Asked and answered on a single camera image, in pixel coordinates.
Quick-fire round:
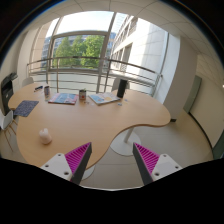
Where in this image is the dark blue patterned mouse pad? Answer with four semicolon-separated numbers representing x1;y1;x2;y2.
14;100;38;117

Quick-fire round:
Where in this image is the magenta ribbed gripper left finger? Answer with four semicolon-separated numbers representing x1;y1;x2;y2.
41;143;92;185

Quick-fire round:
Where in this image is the colourful magazine on right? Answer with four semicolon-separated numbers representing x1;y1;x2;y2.
89;92;119;105

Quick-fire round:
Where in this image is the white chair behind table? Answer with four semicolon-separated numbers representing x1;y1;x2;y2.
111;77;130;92

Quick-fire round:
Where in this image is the colourful magazine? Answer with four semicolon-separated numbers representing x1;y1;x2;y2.
89;92;119;105
49;93;78;105

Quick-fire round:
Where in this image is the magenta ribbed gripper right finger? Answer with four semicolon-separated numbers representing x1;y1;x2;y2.
133;143;182;185

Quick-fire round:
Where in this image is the black upright speaker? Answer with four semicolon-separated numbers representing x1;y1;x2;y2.
117;79;127;98

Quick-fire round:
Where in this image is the white chair at left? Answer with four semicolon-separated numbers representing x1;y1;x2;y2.
0;108;18;152

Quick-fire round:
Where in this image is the colourful magazine on left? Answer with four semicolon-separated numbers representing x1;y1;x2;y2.
49;93;78;105

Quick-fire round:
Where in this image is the white table pedestal leg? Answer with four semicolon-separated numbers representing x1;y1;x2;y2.
110;128;141;156

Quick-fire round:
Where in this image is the white chair far left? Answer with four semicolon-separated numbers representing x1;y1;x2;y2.
22;77;34;87

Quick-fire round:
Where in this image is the patterned cup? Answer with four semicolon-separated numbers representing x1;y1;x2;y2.
44;86;50;98

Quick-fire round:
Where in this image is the metal window railing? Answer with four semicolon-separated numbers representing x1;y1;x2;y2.
27;56;162;96

